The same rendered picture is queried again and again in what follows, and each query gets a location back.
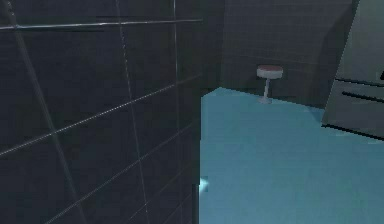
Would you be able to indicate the grey fridge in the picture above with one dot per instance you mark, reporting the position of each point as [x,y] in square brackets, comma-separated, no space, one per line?
[358,83]

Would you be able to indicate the white stool with red seat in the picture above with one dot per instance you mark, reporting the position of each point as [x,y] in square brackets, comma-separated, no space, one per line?
[269,74]

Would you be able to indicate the dark grey cabinet unit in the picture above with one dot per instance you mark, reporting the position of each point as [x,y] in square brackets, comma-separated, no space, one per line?
[100,116]

